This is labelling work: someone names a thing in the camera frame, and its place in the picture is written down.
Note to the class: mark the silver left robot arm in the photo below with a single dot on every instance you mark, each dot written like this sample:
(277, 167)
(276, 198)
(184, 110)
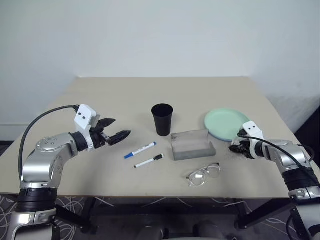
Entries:
(42, 165)

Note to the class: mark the mint green plate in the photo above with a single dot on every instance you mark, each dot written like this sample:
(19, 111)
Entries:
(222, 122)

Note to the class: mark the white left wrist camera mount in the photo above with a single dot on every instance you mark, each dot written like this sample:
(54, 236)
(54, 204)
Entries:
(83, 117)

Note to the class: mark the grey open glasses case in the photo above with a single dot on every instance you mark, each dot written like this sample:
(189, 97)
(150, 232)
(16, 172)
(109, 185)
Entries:
(192, 148)

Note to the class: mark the white marker with black cap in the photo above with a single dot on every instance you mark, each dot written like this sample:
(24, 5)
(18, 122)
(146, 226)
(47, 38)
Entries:
(147, 162)

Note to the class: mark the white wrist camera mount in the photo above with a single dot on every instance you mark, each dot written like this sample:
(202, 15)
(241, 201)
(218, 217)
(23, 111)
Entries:
(252, 128)
(83, 117)

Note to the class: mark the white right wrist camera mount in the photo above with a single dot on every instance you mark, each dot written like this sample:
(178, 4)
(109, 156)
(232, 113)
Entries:
(252, 128)

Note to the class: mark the dark rounded shape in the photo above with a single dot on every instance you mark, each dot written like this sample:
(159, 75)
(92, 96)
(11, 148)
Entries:
(152, 233)
(208, 231)

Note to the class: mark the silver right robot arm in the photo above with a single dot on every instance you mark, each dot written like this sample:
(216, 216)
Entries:
(287, 155)

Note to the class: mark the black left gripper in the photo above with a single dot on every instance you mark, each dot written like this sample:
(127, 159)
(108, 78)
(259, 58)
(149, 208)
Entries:
(98, 138)

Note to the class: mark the black plastic cup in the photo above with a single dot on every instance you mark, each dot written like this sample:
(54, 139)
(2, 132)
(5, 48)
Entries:
(163, 125)

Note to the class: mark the white marker with blue cap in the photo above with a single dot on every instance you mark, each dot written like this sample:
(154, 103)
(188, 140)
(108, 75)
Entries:
(140, 150)

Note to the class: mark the light blue plate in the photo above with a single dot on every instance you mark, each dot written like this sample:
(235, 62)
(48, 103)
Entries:
(220, 139)

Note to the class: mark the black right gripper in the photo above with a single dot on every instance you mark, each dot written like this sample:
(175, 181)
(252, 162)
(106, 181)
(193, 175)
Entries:
(246, 148)

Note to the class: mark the clear-framed eyeglasses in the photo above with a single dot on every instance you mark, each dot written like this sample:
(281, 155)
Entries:
(198, 176)

